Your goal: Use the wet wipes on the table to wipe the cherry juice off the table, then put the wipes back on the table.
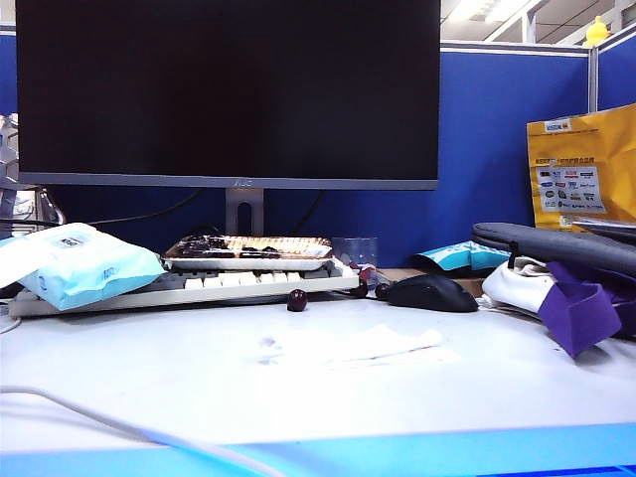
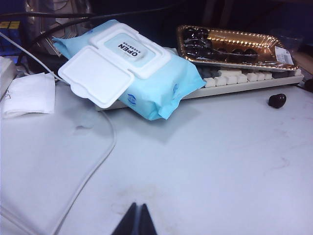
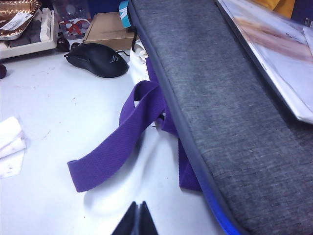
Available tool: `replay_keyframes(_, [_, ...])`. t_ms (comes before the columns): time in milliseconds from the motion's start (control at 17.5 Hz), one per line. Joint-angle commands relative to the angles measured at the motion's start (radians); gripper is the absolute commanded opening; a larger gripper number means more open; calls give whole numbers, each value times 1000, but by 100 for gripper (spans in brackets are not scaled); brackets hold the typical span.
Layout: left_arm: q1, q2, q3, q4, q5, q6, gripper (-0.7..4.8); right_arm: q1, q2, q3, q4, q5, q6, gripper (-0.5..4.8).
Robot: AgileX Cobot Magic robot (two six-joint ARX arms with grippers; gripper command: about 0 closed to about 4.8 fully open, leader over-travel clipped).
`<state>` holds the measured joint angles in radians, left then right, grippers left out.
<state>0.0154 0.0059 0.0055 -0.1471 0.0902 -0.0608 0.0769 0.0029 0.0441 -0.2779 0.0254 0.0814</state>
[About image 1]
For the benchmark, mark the clear plastic cup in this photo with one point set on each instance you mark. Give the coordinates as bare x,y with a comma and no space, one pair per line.
355,248

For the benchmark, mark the white tray of cherries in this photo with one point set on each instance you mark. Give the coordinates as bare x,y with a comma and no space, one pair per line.
248,263

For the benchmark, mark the white wet wipe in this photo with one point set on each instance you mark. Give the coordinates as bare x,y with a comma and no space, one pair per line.
377,343

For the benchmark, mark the grey laptop sleeve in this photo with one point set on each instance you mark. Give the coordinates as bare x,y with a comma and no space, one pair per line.
546,243

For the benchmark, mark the small red white wrapper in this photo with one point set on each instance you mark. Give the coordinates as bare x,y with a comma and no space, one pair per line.
367,273

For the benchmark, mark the white mechanical keyboard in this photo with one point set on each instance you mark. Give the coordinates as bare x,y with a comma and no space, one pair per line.
199,297

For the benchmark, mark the yellow paper bag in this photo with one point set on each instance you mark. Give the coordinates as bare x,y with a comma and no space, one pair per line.
596,149

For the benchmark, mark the white cloth bag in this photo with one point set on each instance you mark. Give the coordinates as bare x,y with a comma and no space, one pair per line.
512,288

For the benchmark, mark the purple fabric bag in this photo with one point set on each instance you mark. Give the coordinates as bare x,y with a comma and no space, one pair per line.
627,308

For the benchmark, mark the yellow rubber duck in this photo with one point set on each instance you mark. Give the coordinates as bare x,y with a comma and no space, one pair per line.
597,31

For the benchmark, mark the purple cloth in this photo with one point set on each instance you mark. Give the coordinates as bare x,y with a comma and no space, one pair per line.
576,318

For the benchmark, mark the silver monitor stand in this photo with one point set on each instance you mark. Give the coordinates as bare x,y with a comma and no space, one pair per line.
231,208

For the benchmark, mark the black computer mouse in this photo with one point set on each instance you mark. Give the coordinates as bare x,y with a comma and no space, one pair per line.
432,293

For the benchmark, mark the blue cubicle partition panel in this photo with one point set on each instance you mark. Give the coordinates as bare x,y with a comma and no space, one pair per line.
487,149
616,74

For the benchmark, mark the black computer monitor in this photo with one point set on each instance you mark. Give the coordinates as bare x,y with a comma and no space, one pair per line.
199,99

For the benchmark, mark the light blue snack packet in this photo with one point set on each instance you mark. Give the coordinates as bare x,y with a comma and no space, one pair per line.
462,256

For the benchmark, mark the light blue wet wipes pack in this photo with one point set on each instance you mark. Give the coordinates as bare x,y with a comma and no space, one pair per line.
89,268

